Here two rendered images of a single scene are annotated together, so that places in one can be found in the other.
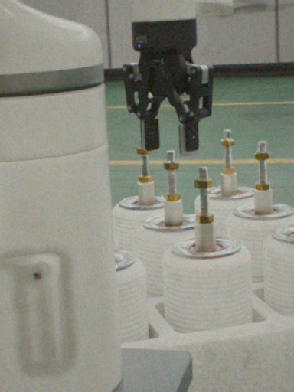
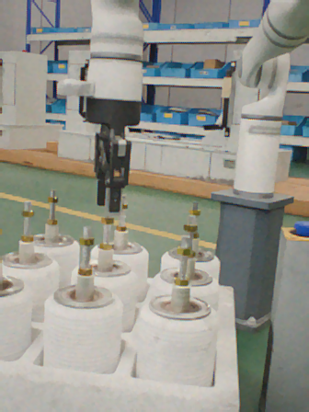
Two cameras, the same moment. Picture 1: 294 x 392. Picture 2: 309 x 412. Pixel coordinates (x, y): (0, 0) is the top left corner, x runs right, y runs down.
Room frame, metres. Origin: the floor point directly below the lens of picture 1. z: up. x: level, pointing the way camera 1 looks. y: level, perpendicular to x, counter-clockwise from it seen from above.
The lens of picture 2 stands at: (1.65, 0.30, 0.49)
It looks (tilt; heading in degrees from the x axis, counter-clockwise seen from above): 11 degrees down; 202
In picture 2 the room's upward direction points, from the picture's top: 4 degrees clockwise
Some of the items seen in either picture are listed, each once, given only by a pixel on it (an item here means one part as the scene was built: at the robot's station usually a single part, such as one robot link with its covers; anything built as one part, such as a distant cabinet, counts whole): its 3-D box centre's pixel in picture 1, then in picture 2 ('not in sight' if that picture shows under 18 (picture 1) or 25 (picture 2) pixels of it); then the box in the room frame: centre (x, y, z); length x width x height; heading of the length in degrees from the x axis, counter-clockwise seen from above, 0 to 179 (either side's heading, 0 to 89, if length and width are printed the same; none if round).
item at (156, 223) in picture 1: (174, 223); (105, 268); (0.98, -0.03, 0.25); 0.08 x 0.08 x 0.01
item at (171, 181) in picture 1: (171, 182); (107, 234); (0.98, -0.03, 0.30); 0.01 x 0.01 x 0.08; 70
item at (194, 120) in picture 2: not in sight; (211, 118); (-4.43, -1.45, 0.36); 0.50 x 0.38 x 0.21; 167
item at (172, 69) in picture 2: not in sight; (183, 70); (-4.53, -1.88, 0.90); 0.50 x 0.38 x 0.21; 167
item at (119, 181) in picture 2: (143, 123); (116, 194); (1.02, 0.00, 0.37); 0.03 x 0.01 x 0.05; 38
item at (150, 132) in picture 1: (150, 135); (113, 201); (1.01, -0.01, 0.36); 0.02 x 0.01 x 0.04; 128
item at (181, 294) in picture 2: not in sight; (180, 297); (1.07, 0.11, 0.26); 0.02 x 0.02 x 0.03
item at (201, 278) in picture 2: not in sight; (186, 277); (0.95, 0.08, 0.25); 0.08 x 0.08 x 0.01
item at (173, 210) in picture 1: (173, 213); (105, 259); (0.98, -0.03, 0.26); 0.02 x 0.02 x 0.03
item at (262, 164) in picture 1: (262, 171); (27, 226); (1.02, -0.14, 0.30); 0.01 x 0.01 x 0.08; 47
